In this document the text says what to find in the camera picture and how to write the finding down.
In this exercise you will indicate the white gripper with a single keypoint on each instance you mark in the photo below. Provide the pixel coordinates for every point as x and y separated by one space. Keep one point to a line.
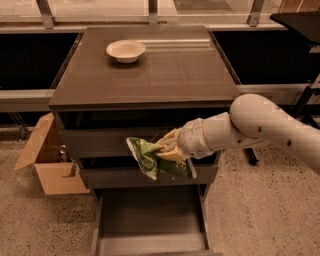
191 139

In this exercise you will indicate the green jalapeno chip bag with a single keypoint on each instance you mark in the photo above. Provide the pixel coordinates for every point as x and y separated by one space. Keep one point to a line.
151 160

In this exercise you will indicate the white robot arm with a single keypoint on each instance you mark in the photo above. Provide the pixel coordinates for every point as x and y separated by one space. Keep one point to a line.
251 120

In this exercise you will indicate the grey middle drawer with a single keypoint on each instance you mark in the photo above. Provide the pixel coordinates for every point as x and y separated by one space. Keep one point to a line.
133 177

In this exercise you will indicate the grey open bottom drawer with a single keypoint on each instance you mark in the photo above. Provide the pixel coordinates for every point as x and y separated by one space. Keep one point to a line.
152 221

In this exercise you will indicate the dark grey drawer cabinet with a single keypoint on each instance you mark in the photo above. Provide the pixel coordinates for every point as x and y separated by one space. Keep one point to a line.
181 76

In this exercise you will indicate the grey top drawer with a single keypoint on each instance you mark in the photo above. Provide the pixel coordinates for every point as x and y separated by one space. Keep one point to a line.
106 142

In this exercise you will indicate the black table leg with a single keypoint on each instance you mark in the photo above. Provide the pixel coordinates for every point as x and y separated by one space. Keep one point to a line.
251 156

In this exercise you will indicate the white paper bowl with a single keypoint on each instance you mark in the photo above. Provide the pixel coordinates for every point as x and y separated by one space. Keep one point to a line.
126 51

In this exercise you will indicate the metal can in box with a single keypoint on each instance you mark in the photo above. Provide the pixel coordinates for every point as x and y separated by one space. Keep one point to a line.
63 154

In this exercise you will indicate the open cardboard box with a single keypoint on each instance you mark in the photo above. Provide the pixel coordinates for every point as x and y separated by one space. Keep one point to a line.
42 152

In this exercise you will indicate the black table top right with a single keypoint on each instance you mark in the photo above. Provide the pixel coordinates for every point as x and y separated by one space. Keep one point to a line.
305 23

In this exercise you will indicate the metal window rail frame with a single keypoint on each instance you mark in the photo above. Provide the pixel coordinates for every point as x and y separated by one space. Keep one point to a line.
26 16

